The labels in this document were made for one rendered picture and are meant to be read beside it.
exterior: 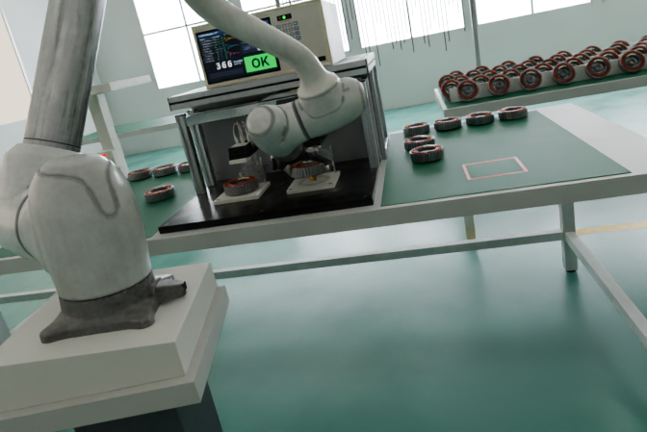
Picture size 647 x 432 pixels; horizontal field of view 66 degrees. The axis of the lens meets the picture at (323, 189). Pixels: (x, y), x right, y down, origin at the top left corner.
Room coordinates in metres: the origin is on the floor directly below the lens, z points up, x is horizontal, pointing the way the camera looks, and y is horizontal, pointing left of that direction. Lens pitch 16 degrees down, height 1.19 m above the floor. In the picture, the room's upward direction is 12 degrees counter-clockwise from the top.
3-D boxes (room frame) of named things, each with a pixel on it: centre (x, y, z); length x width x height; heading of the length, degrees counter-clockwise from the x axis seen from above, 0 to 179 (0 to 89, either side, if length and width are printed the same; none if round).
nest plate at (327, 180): (1.54, 0.02, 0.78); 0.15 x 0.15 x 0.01; 78
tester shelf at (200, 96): (1.88, 0.07, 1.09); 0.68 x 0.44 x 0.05; 78
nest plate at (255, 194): (1.59, 0.26, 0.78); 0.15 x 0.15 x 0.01; 78
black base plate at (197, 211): (1.58, 0.14, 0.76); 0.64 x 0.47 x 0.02; 78
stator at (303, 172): (1.50, 0.03, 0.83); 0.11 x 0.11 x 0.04
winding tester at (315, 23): (1.88, 0.06, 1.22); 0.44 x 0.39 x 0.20; 78
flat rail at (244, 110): (1.67, 0.12, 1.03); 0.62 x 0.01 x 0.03; 78
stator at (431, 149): (1.64, -0.36, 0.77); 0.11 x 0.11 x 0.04
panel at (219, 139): (1.82, 0.09, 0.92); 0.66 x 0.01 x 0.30; 78
